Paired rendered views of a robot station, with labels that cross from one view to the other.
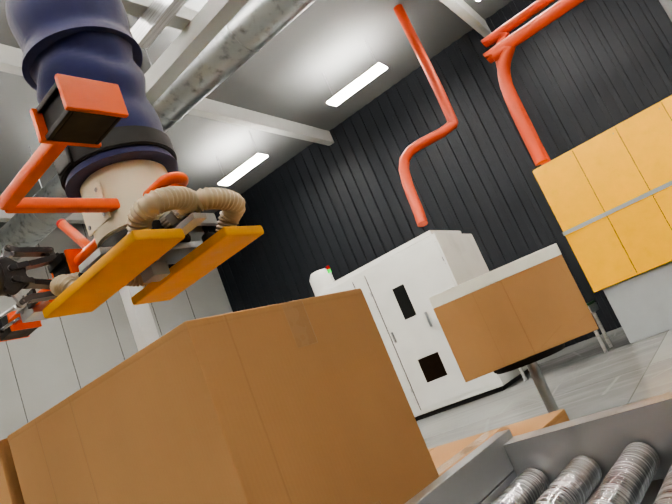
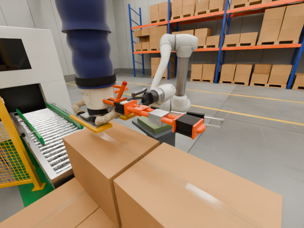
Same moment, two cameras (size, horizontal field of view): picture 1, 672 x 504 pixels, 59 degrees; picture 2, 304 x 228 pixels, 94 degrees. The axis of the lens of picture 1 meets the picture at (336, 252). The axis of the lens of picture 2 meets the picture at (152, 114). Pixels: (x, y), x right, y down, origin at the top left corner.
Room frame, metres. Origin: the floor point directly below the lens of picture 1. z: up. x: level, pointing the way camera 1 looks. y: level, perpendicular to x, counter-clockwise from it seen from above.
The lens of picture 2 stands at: (1.90, 0.74, 1.49)
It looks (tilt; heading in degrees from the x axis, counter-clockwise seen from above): 23 degrees down; 186
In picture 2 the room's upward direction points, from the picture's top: 2 degrees counter-clockwise
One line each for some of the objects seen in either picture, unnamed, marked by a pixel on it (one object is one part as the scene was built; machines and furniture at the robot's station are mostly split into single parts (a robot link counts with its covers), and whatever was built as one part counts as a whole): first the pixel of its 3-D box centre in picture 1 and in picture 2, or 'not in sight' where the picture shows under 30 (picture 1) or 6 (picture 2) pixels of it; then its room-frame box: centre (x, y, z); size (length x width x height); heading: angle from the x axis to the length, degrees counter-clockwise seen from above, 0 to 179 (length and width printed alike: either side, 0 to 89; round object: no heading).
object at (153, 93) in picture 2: (1, 277); (148, 98); (1.11, 0.64, 1.25); 0.09 x 0.07 x 0.08; 144
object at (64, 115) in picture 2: not in sight; (63, 111); (-0.24, -1.03, 0.60); 1.60 x 0.11 x 0.09; 54
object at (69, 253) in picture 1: (78, 268); (125, 105); (1.23, 0.54, 1.25); 0.10 x 0.08 x 0.06; 144
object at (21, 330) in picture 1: (18, 325); (187, 125); (1.44, 0.82, 1.25); 0.08 x 0.07 x 0.05; 54
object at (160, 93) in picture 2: not in sight; (155, 95); (1.05, 0.68, 1.25); 0.09 x 0.06 x 0.09; 54
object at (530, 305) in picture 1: (508, 314); not in sight; (2.82, -0.63, 0.82); 0.60 x 0.40 x 0.40; 81
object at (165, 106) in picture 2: not in sight; (161, 104); (0.42, 0.70, 0.97); 0.18 x 0.16 x 0.22; 90
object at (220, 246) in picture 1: (192, 260); (88, 118); (1.16, 0.28, 1.14); 0.34 x 0.10 x 0.05; 54
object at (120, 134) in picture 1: (117, 164); (97, 78); (1.09, 0.34, 1.36); 0.23 x 0.23 x 0.04
